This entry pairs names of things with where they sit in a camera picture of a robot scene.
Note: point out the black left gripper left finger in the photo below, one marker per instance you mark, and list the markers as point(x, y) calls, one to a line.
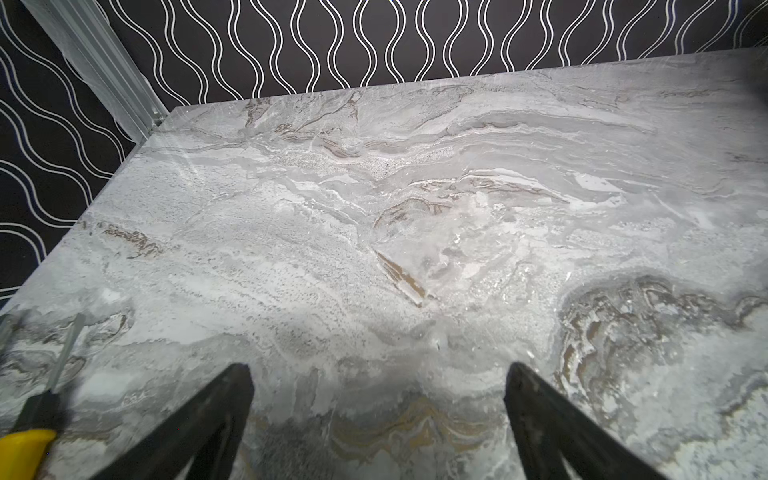
point(201, 438)

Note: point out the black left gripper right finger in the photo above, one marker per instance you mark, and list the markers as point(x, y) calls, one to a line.
point(552, 435)

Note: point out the aluminium frame post left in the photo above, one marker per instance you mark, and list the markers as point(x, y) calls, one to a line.
point(88, 42)

